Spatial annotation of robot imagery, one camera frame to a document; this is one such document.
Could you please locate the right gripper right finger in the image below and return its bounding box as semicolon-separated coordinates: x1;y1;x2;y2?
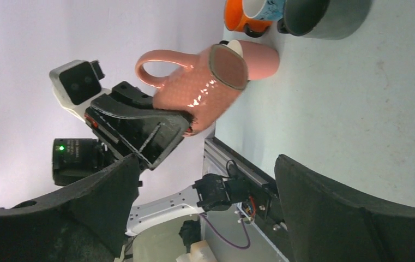
274;154;415;261

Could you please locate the orange mug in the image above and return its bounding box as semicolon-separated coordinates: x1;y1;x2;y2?
224;0;273;38

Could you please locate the light blue mug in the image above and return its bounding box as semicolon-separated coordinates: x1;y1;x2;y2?
242;0;286;21

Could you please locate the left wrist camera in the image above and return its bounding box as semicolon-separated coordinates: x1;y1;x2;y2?
49;59;111;122

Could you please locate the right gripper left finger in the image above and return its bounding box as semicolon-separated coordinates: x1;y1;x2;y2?
0;154;140;261

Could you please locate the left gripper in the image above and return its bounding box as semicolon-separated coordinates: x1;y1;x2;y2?
85;81;193;170

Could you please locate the small pink cup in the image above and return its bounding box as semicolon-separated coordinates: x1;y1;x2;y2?
135;44;249;137

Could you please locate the grey black mug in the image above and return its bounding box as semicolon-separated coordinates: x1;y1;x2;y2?
276;0;372;40

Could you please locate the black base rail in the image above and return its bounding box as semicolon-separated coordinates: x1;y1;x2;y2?
205;137;295;261

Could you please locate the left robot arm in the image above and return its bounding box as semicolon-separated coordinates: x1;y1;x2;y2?
52;82;250;236

